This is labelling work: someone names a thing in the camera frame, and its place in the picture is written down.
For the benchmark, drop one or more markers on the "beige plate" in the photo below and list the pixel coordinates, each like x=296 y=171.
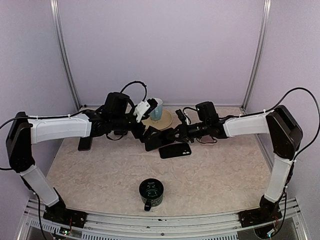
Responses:
x=162 y=124

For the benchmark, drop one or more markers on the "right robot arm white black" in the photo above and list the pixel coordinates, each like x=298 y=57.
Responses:
x=285 y=133

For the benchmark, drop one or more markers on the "left aluminium corner post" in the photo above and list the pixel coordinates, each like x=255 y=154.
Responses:
x=54 y=5

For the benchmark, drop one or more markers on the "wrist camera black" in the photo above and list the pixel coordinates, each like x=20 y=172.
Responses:
x=183 y=117
x=143 y=109

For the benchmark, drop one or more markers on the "aluminium front rail frame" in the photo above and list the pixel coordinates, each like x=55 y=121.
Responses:
x=108 y=226

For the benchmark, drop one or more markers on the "purple-edged smartphone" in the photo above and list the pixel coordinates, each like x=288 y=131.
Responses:
x=84 y=144

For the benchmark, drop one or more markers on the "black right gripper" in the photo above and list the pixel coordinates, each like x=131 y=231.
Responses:
x=184 y=133

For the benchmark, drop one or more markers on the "aluminium corner post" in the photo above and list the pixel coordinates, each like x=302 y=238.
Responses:
x=54 y=5
x=258 y=53

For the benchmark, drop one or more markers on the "light blue mug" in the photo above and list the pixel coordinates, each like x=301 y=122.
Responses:
x=156 y=114

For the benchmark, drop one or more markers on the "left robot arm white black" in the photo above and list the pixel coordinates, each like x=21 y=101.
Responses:
x=118 y=113

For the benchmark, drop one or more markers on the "black smartphone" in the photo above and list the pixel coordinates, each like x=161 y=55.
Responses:
x=153 y=143

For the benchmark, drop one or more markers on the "black mug with green print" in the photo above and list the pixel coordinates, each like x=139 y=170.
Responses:
x=151 y=191

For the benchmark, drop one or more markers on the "right aluminium corner post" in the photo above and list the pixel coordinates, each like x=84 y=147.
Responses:
x=258 y=53

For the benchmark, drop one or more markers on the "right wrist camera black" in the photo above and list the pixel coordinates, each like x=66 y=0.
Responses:
x=183 y=117

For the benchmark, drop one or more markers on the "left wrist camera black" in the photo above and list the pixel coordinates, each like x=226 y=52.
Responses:
x=143 y=109

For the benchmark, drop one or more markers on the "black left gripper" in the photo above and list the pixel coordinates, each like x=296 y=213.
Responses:
x=138 y=134

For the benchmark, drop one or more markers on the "pink phone case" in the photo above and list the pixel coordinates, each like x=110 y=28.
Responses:
x=207 y=140

